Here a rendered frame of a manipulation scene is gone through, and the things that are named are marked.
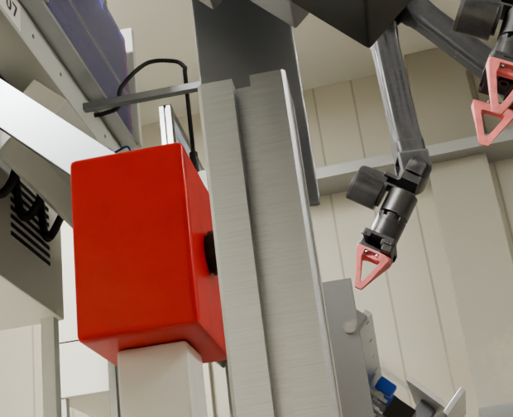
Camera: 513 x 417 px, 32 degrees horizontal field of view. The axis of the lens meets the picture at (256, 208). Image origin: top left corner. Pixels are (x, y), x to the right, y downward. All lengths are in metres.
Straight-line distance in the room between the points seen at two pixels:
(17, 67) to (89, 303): 0.96
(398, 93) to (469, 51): 0.18
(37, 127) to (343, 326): 0.55
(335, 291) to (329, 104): 4.02
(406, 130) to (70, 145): 0.72
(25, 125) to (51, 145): 0.06
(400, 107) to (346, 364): 0.82
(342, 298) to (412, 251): 3.61
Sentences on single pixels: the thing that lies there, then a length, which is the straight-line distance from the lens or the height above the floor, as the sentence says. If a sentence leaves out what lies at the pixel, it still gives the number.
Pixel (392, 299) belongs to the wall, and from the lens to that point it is 4.62.
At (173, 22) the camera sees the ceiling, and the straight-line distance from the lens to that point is 4.45.
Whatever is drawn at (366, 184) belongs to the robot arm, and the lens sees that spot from 1.68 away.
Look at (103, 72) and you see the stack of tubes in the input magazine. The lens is 1.91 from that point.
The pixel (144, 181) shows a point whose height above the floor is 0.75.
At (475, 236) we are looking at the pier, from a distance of 4.56.
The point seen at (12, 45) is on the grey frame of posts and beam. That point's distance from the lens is 1.58.
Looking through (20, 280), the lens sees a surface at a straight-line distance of 1.78.
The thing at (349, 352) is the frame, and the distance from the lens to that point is 1.07.
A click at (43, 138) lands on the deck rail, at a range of 1.32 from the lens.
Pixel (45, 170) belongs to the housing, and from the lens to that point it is 1.70.
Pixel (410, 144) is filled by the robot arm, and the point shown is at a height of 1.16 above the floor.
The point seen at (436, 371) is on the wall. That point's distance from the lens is 4.53.
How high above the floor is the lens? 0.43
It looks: 23 degrees up
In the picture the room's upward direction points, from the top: 7 degrees counter-clockwise
